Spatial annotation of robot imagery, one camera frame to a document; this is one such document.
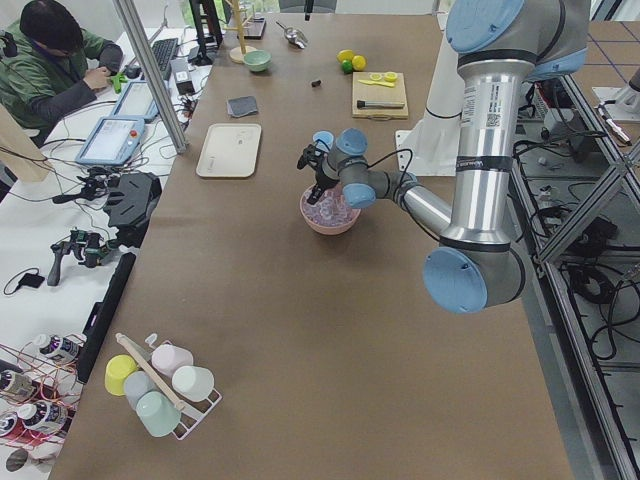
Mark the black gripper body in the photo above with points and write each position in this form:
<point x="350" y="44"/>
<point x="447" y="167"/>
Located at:
<point x="321" y="177"/>

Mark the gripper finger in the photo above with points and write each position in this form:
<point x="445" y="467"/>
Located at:
<point x="318" y="192"/>
<point x="312" y="195"/>

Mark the clear ice cubes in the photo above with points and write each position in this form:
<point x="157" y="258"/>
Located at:
<point x="332" y="210"/>

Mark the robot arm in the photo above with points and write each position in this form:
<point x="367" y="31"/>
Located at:
<point x="500" y="45"/>

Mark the light blue plastic cup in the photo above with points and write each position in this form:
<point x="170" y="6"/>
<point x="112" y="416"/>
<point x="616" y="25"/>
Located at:
<point x="323" y="140"/>

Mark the steel ice scoop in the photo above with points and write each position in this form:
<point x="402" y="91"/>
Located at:
<point x="294" y="36"/>

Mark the wooden cup stand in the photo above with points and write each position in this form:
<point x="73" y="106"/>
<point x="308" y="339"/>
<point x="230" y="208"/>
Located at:
<point x="238" y="53"/>

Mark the pink cup on rack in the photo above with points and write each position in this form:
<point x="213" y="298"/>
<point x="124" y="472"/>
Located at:
<point x="168" y="358"/>

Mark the white cup on rack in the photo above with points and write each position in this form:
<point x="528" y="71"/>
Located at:
<point x="193" y="382"/>

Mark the white cup rack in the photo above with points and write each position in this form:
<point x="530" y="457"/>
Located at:
<point x="192" y="413"/>

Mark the grey cup on rack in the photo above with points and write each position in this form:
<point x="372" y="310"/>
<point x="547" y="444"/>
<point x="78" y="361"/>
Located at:
<point x="136" y="385"/>

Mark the yellow cup on rack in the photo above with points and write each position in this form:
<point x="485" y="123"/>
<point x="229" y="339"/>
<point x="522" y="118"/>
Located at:
<point x="117" y="370"/>

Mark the mint cup on rack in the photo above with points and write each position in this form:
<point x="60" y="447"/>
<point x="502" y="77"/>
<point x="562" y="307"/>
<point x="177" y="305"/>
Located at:
<point x="157" y="413"/>

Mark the pink bowl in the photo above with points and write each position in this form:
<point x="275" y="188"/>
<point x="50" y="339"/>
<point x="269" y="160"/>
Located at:
<point x="330" y="225"/>

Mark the cream rabbit tray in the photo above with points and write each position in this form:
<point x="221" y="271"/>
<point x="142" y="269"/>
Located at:
<point x="230" y="150"/>

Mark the wooden cutting board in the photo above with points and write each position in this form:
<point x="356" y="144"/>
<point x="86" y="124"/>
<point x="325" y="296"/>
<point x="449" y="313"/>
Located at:
<point x="378" y="93"/>

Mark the grey folded cloth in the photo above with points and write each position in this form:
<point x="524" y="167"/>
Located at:
<point x="242" y="106"/>

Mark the green lime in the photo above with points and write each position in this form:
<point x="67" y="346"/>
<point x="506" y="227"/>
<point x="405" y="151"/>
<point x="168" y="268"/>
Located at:
<point x="347" y="67"/>

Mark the yellow plastic knife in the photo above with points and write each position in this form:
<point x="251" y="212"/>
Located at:
<point x="385" y="84"/>

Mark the yellow lemon lower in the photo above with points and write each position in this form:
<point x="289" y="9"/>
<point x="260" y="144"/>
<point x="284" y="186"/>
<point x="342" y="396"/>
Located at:
<point x="359" y="63"/>

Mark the yellow lemon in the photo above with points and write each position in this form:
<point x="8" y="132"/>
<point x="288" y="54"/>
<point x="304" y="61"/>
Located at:
<point x="345" y="55"/>
<point x="359" y="63"/>

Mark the yellow lemon upper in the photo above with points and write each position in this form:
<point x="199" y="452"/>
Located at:
<point x="345" y="55"/>

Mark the mint green bowl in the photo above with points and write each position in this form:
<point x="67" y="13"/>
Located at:
<point x="257" y="61"/>

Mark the lemon slice upper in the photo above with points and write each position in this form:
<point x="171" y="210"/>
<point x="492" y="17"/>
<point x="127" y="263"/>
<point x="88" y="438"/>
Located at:
<point x="390" y="77"/>

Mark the black keyboard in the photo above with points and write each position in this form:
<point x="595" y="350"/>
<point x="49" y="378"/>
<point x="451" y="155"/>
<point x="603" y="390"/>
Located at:
<point x="164" y="51"/>

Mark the teach pendant far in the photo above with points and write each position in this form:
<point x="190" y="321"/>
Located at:
<point x="136" y="100"/>

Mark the teach pendant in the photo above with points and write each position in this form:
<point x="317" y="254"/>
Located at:
<point x="112" y="142"/>
<point x="136" y="100"/>

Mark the teach pendant near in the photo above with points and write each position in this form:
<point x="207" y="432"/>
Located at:
<point x="112" y="142"/>

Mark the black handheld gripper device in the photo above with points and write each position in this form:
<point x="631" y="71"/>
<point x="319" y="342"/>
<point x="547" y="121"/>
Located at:
<point x="86" y="246"/>

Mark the seated person green jacket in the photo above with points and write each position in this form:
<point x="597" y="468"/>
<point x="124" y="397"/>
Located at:
<point x="59" y="68"/>

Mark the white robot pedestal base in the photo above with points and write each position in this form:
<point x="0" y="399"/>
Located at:
<point x="430" y="148"/>

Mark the aluminium frame post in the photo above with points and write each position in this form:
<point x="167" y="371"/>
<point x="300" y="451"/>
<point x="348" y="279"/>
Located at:
<point x="133" y="26"/>

